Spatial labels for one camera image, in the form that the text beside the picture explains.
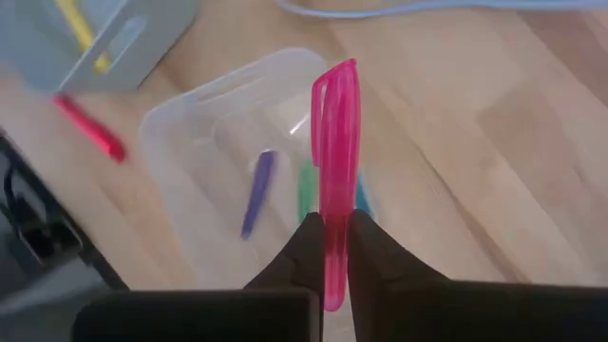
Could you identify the purple slim marker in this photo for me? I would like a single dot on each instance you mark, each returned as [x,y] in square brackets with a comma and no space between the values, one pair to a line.
[259,190]

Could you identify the green slim marker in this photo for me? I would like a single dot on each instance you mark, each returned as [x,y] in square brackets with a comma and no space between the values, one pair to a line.
[308,190]

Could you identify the long yellow marker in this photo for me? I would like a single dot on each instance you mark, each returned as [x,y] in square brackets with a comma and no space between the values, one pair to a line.
[81,28]

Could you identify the teal slim marker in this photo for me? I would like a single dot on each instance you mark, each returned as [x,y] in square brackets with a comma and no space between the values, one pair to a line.
[365,199]

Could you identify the long pink marker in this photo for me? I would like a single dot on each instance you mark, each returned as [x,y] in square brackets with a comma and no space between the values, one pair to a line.
[95,133]

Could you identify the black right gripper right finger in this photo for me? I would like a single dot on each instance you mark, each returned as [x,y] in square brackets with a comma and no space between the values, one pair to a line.
[427,313]

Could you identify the clear plastic bin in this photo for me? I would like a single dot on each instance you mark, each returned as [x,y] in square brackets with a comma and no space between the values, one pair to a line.
[199,142]

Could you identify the light grey plastic bin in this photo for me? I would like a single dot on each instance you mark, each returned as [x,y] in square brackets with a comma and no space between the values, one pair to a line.
[157,47]

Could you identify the short pink-red marker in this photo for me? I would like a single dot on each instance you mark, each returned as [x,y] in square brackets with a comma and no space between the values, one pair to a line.
[337,142]

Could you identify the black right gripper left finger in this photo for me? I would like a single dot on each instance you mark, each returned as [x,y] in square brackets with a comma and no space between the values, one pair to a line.
[237,318]

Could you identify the black aluminium table frame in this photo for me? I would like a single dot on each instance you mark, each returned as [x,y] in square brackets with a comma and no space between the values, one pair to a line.
[57,218]

